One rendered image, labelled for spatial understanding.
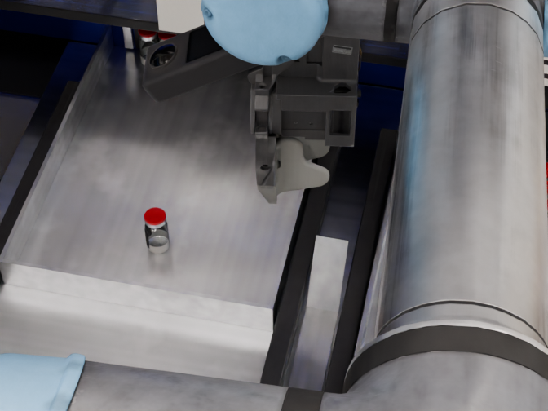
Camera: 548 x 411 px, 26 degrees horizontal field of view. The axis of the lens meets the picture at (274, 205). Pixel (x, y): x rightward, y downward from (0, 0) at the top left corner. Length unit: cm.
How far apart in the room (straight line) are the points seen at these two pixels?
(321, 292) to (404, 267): 59
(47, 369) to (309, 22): 32
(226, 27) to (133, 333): 46
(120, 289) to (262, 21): 46
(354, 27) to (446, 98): 14
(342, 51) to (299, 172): 13
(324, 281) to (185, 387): 67
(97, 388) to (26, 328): 69
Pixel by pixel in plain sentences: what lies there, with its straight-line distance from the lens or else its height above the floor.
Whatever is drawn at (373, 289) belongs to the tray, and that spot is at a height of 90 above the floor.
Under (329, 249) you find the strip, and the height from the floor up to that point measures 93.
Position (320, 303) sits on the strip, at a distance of 110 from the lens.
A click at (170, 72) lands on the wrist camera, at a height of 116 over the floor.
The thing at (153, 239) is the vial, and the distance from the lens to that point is 113.
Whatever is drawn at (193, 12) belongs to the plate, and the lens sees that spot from 118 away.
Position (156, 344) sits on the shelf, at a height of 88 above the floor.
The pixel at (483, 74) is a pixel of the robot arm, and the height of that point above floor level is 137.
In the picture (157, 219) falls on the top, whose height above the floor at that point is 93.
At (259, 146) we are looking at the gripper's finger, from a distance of 92.
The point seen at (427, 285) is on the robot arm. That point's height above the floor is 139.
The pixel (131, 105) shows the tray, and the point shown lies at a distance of 129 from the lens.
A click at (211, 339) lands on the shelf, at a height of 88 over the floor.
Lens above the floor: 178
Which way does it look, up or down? 50 degrees down
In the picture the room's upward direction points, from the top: straight up
